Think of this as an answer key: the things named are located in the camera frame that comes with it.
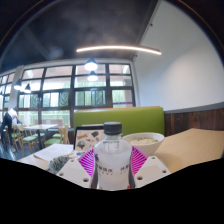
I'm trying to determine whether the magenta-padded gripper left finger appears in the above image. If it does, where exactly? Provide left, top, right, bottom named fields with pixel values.
left=55, top=148, right=99, bottom=190

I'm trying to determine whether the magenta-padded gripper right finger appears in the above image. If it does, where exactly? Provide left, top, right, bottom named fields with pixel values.
left=126, top=145, right=172, bottom=189

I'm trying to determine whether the clear plastic water bottle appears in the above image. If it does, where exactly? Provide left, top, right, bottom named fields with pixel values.
left=92, top=121, right=133, bottom=192

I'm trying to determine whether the white ceramic bowl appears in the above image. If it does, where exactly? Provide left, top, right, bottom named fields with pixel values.
left=122, top=132, right=165, bottom=157

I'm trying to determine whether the black-framed stickered tablet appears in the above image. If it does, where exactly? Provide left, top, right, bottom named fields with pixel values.
left=73, top=124, right=106, bottom=153

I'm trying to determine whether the white paper sheet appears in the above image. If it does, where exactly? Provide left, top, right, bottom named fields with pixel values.
left=32, top=143, right=75, bottom=162

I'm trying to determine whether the green upholstered bench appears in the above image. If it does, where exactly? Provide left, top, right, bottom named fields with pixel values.
left=73, top=106, right=166, bottom=137

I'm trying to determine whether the light wooden dining table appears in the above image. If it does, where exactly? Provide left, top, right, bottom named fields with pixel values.
left=23, top=123, right=59, bottom=149

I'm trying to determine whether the group of green-seated wooden chairs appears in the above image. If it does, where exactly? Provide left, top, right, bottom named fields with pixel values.
left=11, top=123, right=71, bottom=153

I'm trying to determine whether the large black-framed window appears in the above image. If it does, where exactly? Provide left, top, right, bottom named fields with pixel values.
left=0, top=63, right=136, bottom=126

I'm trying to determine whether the person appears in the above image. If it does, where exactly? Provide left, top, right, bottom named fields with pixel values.
left=0, top=105, right=20, bottom=148

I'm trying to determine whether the group of pendant lamps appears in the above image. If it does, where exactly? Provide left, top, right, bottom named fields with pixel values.
left=13, top=58, right=99, bottom=94

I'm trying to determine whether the curved linear ceiling light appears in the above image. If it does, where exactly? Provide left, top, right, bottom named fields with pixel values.
left=75, top=44, right=163, bottom=56

